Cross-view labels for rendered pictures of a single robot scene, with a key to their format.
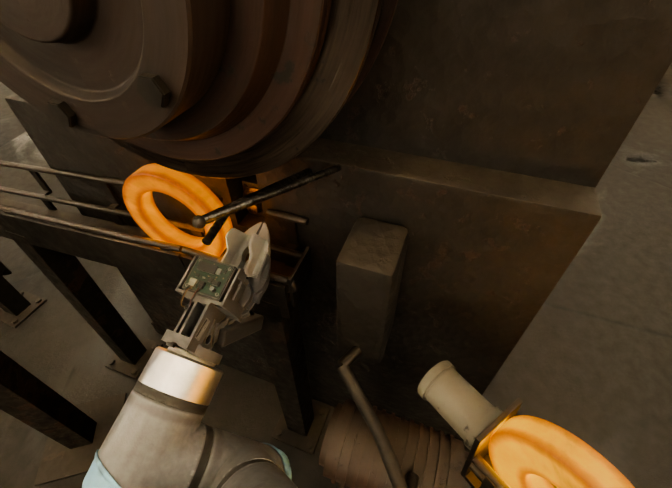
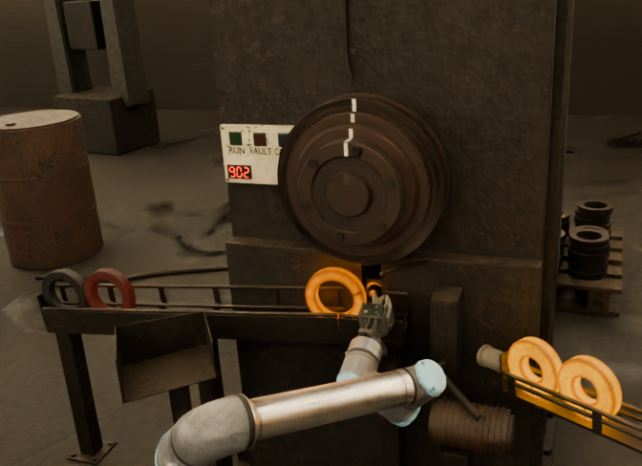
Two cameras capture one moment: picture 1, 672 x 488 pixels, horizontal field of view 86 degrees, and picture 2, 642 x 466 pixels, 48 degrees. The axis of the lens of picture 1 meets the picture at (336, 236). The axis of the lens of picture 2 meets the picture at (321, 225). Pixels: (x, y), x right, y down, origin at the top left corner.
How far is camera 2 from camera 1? 1.61 m
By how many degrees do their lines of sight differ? 24
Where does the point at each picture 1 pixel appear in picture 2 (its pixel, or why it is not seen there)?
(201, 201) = (356, 283)
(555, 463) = (523, 343)
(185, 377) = (372, 345)
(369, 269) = (446, 300)
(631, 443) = not seen: outside the picture
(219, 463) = not seen: hidden behind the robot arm
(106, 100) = (360, 231)
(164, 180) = (338, 273)
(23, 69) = (330, 224)
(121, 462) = (355, 369)
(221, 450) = not seen: hidden behind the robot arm
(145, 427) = (361, 359)
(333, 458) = (437, 417)
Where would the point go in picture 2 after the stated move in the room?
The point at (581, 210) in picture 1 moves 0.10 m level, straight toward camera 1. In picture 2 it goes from (532, 266) to (515, 280)
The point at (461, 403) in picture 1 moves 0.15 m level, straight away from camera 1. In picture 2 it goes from (495, 353) to (521, 330)
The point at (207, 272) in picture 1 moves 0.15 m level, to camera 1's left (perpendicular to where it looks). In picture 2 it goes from (371, 307) to (316, 310)
